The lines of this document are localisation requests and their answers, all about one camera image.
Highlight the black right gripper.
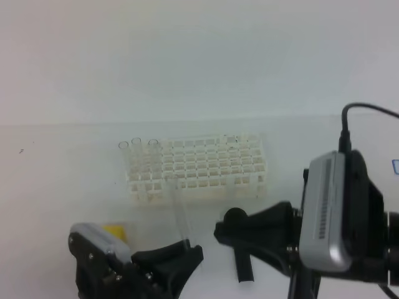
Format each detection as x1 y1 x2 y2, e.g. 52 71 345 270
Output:
288 150 398 298

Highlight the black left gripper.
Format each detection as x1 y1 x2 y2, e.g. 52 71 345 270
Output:
69 232 204 298

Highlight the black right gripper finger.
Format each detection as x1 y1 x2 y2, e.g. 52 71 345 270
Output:
214 201 300 249
246 247 292 277

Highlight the clear glass test tube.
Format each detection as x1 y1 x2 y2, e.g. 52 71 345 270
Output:
165 176 190 248

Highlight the white test tube rack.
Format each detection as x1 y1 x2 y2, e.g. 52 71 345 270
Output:
127 134 267 206

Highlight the clear test tube in rack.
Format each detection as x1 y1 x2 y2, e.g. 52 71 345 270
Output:
148 139 161 189
118 141 130 183

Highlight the black scoop tool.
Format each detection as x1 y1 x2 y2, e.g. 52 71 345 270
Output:
224 207 254 283

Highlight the yellow cube block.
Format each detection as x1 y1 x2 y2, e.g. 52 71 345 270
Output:
102 225 128 244

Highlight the blue square marker sticker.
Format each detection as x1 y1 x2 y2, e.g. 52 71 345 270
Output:
392 159 399 175

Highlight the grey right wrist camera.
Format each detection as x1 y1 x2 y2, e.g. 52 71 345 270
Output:
299 151 352 272

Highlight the black right camera cable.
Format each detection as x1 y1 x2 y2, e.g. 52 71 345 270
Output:
338 103 399 153

